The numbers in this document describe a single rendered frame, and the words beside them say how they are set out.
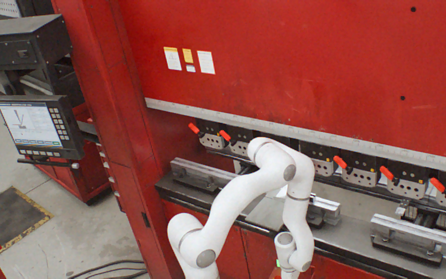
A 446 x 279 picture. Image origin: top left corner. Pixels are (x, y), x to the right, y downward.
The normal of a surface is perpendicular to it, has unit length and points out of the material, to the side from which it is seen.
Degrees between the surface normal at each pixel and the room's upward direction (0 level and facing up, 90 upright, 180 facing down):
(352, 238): 0
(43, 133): 90
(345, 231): 0
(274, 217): 0
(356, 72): 90
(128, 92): 90
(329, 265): 90
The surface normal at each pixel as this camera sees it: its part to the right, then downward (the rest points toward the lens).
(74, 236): -0.17, -0.84
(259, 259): -0.58, 0.51
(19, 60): -0.34, 0.54
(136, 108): 0.80, 0.19
